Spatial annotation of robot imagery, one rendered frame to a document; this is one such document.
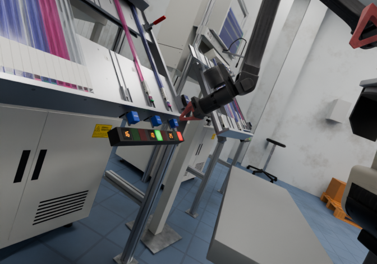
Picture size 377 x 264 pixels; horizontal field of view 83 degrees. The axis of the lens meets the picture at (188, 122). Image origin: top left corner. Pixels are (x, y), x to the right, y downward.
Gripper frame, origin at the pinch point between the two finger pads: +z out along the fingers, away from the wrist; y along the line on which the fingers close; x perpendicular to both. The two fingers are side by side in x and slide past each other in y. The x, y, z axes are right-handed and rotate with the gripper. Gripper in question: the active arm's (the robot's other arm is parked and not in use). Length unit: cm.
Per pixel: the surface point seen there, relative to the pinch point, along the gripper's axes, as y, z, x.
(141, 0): -1, -1, -56
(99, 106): 31.6, 4.6, -1.7
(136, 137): 21.7, 4.7, 6.0
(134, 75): 14.6, 4.0, -15.5
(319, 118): -383, -82, -3
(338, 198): -347, -48, 125
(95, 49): 28.5, 3.9, -19.5
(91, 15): 0, 27, -69
